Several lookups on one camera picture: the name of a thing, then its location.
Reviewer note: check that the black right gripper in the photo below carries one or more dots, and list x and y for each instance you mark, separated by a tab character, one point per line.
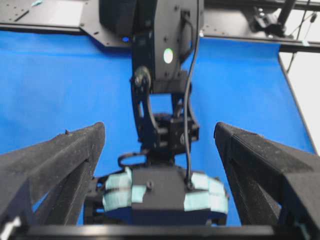
156	196

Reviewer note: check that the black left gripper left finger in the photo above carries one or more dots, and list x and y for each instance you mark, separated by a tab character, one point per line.
46	183

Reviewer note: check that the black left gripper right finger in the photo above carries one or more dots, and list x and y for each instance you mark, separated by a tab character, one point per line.
272	184

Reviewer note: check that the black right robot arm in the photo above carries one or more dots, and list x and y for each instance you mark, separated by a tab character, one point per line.
163	34

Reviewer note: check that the blue table mat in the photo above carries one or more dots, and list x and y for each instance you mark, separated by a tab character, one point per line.
52	83

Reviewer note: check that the black aluminium frame rail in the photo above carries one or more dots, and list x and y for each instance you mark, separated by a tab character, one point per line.
241	20

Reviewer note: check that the black camera stand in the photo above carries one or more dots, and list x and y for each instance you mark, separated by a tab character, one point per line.
269	23

